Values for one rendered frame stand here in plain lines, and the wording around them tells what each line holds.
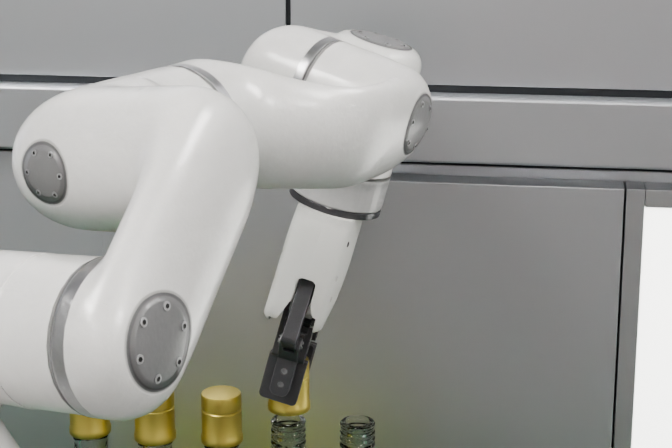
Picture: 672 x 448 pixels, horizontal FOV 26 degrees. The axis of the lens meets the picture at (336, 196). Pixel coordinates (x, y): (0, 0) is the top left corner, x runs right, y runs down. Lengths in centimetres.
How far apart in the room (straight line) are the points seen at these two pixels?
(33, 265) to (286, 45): 34
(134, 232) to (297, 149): 22
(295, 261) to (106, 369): 42
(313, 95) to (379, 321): 41
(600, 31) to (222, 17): 33
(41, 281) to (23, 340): 3
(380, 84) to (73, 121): 25
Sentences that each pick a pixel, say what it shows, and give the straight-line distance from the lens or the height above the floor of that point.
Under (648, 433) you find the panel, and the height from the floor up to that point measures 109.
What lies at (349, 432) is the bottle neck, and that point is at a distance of 122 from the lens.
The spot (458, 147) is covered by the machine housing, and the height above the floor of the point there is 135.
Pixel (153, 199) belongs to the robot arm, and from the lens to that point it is 76.
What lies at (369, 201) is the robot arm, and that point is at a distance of 114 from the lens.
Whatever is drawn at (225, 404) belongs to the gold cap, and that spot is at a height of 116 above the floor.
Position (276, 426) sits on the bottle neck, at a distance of 122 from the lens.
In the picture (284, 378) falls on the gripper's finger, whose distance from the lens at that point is 119.
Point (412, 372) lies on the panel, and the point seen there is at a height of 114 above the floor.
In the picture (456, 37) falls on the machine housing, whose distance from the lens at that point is 128.
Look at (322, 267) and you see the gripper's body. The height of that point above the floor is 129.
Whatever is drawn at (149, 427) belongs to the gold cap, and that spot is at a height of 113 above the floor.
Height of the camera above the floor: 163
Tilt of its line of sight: 14 degrees down
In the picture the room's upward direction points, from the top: straight up
